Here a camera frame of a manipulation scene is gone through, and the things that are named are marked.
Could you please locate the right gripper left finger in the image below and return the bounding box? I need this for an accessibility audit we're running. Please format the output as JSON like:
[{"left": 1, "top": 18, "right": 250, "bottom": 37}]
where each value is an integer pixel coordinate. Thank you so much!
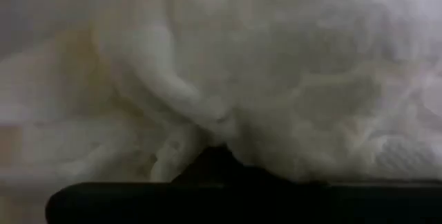
[{"left": 171, "top": 144, "right": 225, "bottom": 183}]

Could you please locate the white lace garment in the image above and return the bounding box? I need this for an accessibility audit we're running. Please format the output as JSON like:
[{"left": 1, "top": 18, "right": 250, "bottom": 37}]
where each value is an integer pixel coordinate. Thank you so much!
[{"left": 0, "top": 0, "right": 442, "bottom": 185}]

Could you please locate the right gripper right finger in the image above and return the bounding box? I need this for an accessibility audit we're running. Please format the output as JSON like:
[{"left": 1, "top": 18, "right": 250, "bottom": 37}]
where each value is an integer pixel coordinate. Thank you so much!
[{"left": 222, "top": 144, "right": 298, "bottom": 184}]

